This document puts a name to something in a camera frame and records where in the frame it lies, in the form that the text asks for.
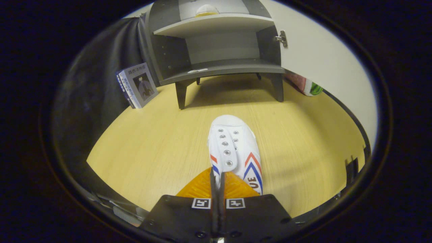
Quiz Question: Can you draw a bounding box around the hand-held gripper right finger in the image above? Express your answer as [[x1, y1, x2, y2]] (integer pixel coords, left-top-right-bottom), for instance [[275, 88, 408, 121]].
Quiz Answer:
[[219, 170, 298, 243]]

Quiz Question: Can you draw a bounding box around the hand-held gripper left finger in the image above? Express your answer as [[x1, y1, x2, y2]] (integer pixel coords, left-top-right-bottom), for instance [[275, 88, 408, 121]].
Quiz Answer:
[[139, 167, 218, 243]]

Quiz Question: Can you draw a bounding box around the white striped shoe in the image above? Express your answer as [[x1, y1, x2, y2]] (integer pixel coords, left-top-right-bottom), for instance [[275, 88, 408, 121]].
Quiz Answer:
[[207, 115, 264, 195]]

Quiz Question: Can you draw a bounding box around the white shoe cabinet door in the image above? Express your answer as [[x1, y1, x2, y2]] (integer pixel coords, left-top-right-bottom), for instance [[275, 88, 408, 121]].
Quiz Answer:
[[260, 0, 378, 152]]

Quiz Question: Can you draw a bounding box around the metal door hinge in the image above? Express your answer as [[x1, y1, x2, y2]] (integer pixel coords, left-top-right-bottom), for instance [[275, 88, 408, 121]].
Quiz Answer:
[[273, 30, 288, 48]]

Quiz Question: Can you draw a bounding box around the grey picture cover book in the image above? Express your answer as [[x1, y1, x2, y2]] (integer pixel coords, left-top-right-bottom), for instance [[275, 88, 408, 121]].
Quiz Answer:
[[119, 62, 159, 109]]

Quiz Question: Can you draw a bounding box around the pink green packet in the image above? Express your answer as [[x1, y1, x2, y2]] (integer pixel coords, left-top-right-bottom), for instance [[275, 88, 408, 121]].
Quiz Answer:
[[286, 73, 324, 97]]

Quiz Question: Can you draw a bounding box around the black backdrop cloth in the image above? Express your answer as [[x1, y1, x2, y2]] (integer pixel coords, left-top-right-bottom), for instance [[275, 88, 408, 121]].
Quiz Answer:
[[51, 16, 159, 210]]

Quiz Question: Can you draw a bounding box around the white yellow rounded object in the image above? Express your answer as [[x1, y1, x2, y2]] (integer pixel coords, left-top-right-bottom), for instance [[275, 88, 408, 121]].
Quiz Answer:
[[195, 4, 220, 18]]

